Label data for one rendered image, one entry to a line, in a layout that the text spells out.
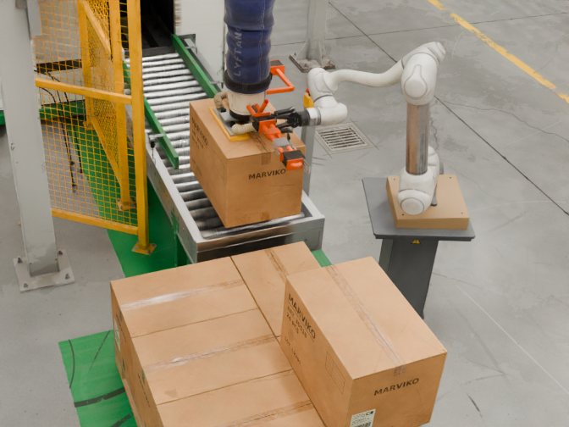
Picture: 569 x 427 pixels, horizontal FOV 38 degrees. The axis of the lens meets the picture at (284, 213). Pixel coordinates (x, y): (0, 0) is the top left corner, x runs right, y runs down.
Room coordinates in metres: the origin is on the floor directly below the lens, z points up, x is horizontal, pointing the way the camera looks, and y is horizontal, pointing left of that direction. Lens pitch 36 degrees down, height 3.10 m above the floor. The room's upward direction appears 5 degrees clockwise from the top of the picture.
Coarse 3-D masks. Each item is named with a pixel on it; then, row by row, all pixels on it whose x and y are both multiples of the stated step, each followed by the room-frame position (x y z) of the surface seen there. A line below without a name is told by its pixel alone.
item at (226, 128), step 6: (210, 108) 3.66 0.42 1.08; (216, 108) 3.66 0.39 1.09; (222, 108) 3.62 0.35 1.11; (228, 108) 3.68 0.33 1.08; (216, 114) 3.60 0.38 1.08; (216, 120) 3.56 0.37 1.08; (222, 120) 3.54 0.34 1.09; (222, 126) 3.49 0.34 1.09; (228, 126) 3.48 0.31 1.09; (228, 132) 3.43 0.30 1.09; (228, 138) 3.39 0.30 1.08; (234, 138) 3.38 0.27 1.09; (240, 138) 3.40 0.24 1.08; (246, 138) 3.41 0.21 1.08
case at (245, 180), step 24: (192, 120) 3.71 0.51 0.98; (240, 120) 3.60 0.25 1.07; (192, 144) 3.71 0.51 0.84; (216, 144) 3.36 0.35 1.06; (240, 144) 3.36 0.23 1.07; (264, 144) 3.38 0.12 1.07; (192, 168) 3.71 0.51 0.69; (216, 168) 3.36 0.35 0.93; (240, 168) 3.25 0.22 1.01; (264, 168) 3.30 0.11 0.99; (216, 192) 3.35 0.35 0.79; (240, 192) 3.25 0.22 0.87; (264, 192) 3.30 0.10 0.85; (288, 192) 3.35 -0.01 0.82; (240, 216) 3.25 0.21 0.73; (264, 216) 3.30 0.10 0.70
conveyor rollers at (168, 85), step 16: (112, 64) 5.19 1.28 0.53; (128, 64) 5.16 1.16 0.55; (144, 64) 5.20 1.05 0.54; (160, 64) 5.24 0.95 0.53; (176, 64) 5.22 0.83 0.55; (144, 80) 4.94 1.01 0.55; (160, 80) 4.97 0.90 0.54; (176, 80) 5.01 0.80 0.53; (192, 80) 5.00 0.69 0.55; (160, 96) 4.78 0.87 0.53; (176, 96) 4.76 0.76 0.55; (192, 96) 4.79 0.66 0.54; (160, 112) 4.54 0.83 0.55; (176, 112) 4.56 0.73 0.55; (176, 128) 4.37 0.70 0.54; (160, 144) 4.15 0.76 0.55; (176, 144) 4.18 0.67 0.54; (176, 176) 3.82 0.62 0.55; (192, 176) 3.85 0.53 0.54; (192, 192) 3.68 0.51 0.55; (192, 208) 3.57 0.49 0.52; (208, 208) 3.54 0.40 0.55; (208, 224) 3.42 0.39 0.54; (256, 224) 3.45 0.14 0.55; (272, 224) 3.47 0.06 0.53
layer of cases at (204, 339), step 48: (144, 288) 2.88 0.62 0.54; (192, 288) 2.90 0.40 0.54; (240, 288) 2.93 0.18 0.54; (144, 336) 2.56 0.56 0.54; (192, 336) 2.59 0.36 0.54; (240, 336) 2.61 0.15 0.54; (144, 384) 2.36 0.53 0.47; (192, 384) 2.31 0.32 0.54; (240, 384) 2.33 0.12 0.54; (288, 384) 2.36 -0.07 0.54
